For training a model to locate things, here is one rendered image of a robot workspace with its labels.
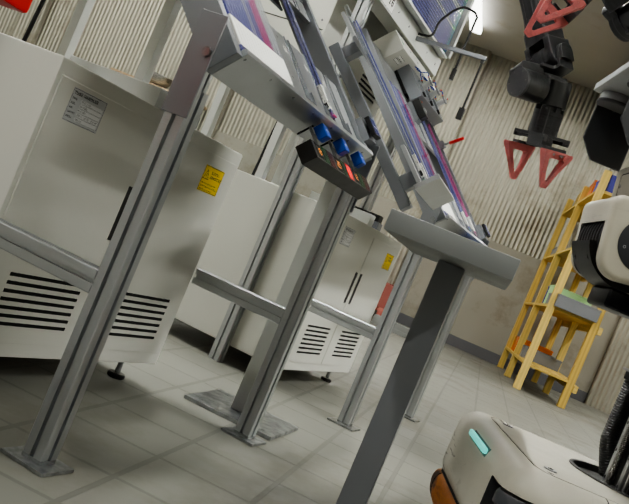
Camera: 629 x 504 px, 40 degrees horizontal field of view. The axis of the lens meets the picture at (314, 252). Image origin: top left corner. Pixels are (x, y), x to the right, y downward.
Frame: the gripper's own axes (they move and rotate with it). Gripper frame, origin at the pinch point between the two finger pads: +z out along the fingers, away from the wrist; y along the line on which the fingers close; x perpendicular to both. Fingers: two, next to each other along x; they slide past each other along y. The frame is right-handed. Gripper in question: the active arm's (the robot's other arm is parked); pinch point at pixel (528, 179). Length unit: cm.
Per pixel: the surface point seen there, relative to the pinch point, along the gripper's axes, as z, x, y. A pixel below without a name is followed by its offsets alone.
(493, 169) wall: 15, 498, -694
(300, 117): -0.2, -43.7, -16.4
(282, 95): -3, -52, -8
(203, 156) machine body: 14, -49, -52
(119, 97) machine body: 5, -75, -30
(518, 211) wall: 53, 526, -663
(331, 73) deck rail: -11, -23, -53
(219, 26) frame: -11, -70, 6
